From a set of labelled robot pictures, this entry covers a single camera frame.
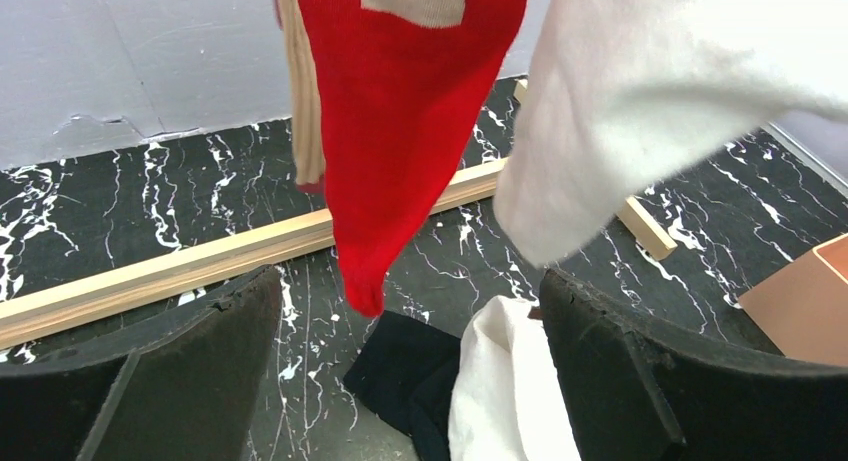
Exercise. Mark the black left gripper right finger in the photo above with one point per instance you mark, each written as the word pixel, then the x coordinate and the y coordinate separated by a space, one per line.
pixel 637 387

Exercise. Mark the black sock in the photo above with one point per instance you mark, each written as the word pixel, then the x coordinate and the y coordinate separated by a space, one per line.
pixel 405 374

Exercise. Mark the maroon beige purple striped sock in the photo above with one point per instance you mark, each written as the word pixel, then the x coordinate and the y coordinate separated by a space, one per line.
pixel 307 148

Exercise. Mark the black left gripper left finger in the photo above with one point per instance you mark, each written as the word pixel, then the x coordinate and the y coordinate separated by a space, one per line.
pixel 181 385

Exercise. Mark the white sock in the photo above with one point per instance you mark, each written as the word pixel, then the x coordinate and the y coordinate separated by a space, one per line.
pixel 625 93
pixel 506 402

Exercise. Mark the peach desk organizer tray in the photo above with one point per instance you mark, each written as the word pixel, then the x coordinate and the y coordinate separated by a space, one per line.
pixel 802 308

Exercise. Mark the wooden hanger stand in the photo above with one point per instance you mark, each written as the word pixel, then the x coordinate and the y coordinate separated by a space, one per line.
pixel 89 299

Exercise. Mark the red sock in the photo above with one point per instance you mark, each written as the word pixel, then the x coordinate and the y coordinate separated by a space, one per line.
pixel 401 85

